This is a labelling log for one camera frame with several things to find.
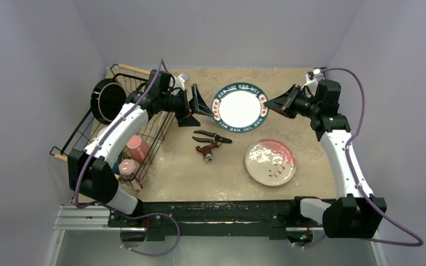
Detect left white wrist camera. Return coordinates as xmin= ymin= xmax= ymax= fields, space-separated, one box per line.
xmin=170 ymin=73 xmax=190 ymax=95

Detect black handled pliers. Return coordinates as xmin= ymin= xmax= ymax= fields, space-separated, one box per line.
xmin=192 ymin=130 xmax=232 ymax=144

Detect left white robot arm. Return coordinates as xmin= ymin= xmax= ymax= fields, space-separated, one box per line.
xmin=67 ymin=69 xmax=213 ymax=227

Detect purple cable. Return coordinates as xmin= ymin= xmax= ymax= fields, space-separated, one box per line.
xmin=73 ymin=58 xmax=181 ymax=257
xmin=293 ymin=67 xmax=424 ymax=250

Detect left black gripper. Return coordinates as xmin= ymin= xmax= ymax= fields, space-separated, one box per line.
xmin=160 ymin=84 xmax=213 ymax=127

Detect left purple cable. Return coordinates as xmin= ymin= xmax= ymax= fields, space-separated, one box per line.
xmin=73 ymin=58 xmax=181 ymax=257

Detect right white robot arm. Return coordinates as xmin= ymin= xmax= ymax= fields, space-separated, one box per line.
xmin=264 ymin=79 xmax=387 ymax=240

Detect red brown faucet tap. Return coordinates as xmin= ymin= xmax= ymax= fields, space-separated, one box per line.
xmin=195 ymin=142 xmax=221 ymax=162

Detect blue ceramic cup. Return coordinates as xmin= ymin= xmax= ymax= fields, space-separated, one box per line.
xmin=111 ymin=157 xmax=121 ymax=175

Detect green rimmed plate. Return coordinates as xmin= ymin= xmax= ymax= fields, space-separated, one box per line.
xmin=210 ymin=82 xmax=269 ymax=134

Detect black wire dish rack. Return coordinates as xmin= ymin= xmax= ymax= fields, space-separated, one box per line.
xmin=49 ymin=64 xmax=175 ymax=193

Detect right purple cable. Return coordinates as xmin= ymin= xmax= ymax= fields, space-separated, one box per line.
xmin=293 ymin=67 xmax=424 ymax=250

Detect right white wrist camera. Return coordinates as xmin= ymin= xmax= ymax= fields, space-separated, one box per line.
xmin=304 ymin=68 xmax=325 ymax=95

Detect pink faceted ceramic cup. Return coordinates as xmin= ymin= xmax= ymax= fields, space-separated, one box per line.
xmin=118 ymin=159 xmax=140 ymax=180

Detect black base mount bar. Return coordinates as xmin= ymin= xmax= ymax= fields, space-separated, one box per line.
xmin=108 ymin=199 xmax=324 ymax=245

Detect pink ceramic mug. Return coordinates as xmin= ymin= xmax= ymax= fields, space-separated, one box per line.
xmin=126 ymin=135 xmax=150 ymax=163

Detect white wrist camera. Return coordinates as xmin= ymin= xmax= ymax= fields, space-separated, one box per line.
xmin=170 ymin=73 xmax=190 ymax=95
xmin=304 ymin=68 xmax=325 ymax=95

